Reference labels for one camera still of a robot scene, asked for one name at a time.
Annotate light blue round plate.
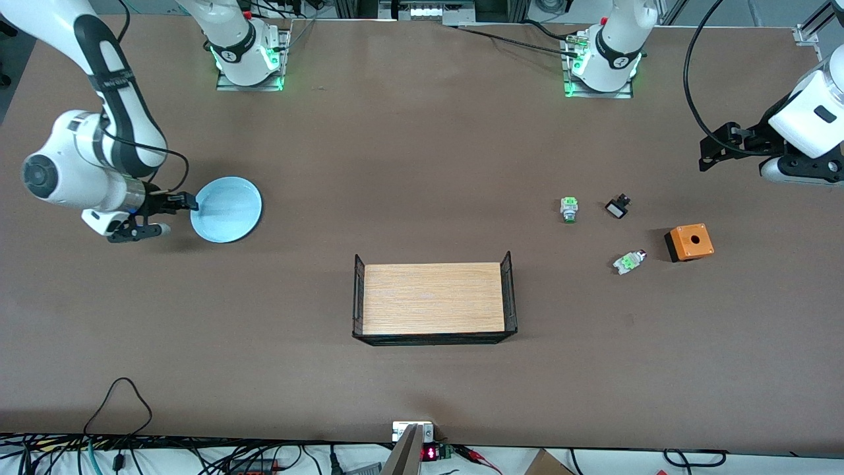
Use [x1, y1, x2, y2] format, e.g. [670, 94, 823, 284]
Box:
[189, 175, 264, 244]

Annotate green white switch part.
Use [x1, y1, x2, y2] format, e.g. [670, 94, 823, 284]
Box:
[612, 249, 648, 276]

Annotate orange box with hole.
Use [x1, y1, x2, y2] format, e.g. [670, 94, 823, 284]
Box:
[663, 223, 715, 264]

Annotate wooden tray black mesh sides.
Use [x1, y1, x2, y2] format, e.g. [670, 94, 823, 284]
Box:
[351, 249, 518, 346]

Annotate grey metal bar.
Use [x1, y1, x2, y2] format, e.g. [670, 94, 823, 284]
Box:
[380, 424, 425, 475]

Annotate brown cardboard piece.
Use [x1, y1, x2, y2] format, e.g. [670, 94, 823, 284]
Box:
[524, 448, 576, 475]

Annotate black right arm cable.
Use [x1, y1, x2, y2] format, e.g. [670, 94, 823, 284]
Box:
[99, 124, 191, 199]

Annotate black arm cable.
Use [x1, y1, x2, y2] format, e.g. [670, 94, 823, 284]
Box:
[99, 124, 191, 199]
[682, 0, 756, 158]

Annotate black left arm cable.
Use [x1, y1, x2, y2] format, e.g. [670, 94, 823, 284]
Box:
[682, 0, 756, 158]

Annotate aluminium profile rail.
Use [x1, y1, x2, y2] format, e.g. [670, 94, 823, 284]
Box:
[794, 0, 844, 48]

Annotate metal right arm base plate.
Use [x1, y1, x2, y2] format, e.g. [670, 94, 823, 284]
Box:
[216, 28, 289, 92]

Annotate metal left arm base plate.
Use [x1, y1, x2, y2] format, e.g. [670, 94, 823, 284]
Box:
[560, 32, 636, 100]

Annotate looped black cable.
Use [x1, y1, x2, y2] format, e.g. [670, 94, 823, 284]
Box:
[82, 377, 154, 440]

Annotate black cable across table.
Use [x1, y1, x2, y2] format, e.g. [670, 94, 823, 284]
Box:
[454, 24, 582, 59]

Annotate black cable loop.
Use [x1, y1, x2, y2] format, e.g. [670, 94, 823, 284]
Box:
[662, 448, 729, 468]

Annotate metal frame with light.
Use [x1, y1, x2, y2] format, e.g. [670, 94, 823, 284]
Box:
[378, 0, 477, 22]

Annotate silver mounting bracket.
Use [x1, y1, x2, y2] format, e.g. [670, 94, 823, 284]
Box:
[392, 420, 435, 443]

